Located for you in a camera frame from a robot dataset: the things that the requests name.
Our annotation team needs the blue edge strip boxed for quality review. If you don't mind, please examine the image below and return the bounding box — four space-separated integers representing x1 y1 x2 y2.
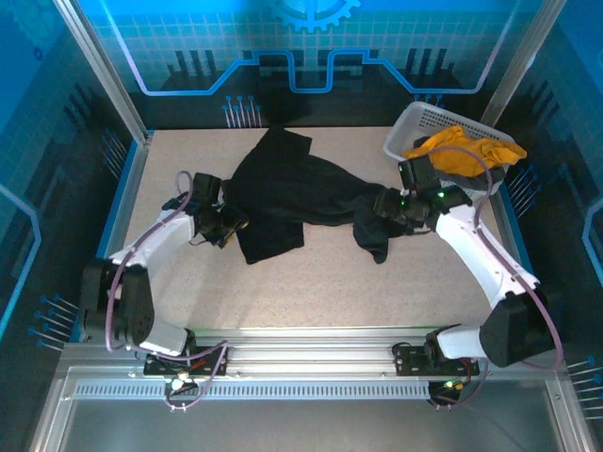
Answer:
93 134 142 260
497 181 538 282

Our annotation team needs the yellow t-shirt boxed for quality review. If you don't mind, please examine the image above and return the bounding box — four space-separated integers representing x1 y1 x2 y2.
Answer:
400 124 529 179

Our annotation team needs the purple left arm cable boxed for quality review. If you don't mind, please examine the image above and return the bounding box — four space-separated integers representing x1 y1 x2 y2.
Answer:
104 169 231 413

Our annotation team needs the grey metal shelf panel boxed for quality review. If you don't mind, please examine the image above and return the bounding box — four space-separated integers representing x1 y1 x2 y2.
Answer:
60 399 564 452

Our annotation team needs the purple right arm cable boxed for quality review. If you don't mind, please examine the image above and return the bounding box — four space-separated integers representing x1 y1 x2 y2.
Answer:
423 144 565 412

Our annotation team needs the black t-shirt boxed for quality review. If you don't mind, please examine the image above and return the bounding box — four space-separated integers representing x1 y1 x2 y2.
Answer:
220 125 406 266

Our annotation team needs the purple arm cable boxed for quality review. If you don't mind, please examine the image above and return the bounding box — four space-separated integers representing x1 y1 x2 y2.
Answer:
104 169 231 413
423 144 565 412

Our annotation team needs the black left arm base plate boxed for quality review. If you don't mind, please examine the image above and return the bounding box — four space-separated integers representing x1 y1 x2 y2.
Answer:
142 346 231 378

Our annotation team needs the white plastic laundry basket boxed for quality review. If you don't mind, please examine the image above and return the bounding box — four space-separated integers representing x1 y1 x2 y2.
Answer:
383 101 517 198

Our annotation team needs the black connector with green light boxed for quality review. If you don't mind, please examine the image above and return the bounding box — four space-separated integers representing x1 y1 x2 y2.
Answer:
427 379 467 407

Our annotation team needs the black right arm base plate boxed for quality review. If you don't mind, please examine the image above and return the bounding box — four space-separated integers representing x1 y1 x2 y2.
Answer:
392 342 481 378

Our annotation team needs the slotted grey cable duct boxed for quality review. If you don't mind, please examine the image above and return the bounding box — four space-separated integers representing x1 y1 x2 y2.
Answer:
74 381 550 401

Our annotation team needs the aluminium mounting rail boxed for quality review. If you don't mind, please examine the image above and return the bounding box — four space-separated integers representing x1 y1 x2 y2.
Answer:
60 329 566 380

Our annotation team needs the aluminium frame post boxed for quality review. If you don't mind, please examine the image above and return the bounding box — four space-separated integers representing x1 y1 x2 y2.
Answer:
479 0 569 128
54 0 155 142

